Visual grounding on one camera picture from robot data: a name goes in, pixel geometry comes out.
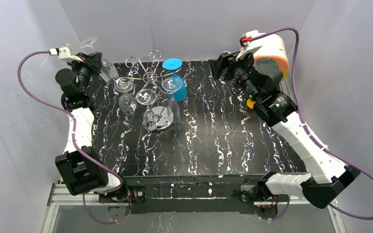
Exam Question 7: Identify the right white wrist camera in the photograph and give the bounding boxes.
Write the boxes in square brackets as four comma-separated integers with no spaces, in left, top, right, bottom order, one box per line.
[234,30,269,61]

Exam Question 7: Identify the clear wine glass front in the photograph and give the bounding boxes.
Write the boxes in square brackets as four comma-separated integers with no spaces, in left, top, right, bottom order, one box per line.
[136,88,157,131]

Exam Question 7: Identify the clear wine glass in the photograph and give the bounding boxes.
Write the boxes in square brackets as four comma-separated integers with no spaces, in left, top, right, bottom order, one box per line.
[79,36,119,84]
[136,88,157,131]
[114,77,137,115]

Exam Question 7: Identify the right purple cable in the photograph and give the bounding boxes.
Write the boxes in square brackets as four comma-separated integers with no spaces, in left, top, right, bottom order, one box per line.
[242,27,373,222]

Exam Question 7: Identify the orange plastic goblet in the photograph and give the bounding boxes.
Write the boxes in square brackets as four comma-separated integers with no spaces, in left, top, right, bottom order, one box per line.
[246,99,256,109]

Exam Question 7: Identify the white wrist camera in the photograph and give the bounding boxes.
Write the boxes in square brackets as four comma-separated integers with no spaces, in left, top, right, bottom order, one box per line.
[234,30,269,61]
[48,43,83,63]

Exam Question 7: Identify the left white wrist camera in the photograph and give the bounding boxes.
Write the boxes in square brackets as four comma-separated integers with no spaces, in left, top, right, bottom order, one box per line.
[48,43,83,63]

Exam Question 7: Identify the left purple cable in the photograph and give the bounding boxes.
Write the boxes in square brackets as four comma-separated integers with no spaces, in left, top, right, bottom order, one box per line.
[17,50,129,225]

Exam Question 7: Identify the chrome wine glass rack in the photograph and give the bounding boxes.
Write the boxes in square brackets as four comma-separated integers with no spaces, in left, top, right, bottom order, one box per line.
[114,50,184,132]

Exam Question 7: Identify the clear champagne flute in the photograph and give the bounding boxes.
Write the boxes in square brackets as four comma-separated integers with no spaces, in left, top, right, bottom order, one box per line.
[162,77,181,123]

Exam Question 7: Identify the aluminium rail frame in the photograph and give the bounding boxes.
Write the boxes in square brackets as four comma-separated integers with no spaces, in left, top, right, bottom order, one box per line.
[41,79,348,233]

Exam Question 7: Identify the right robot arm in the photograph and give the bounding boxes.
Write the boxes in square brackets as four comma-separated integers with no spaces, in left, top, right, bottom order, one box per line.
[208,52,360,209]

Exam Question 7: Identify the white orange cylindrical appliance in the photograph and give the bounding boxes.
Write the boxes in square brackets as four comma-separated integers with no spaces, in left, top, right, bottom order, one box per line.
[251,34,289,81]

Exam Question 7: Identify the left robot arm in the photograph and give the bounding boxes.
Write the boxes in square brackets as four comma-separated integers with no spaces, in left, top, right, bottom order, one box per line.
[55,48,130,202]

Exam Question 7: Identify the purple cable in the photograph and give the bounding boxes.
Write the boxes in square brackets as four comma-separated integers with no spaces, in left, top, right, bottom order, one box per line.
[17,50,129,225]
[242,27,373,222]

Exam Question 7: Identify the blue plastic wine glass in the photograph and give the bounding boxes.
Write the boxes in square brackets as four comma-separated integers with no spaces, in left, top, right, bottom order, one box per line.
[162,58,187,101]

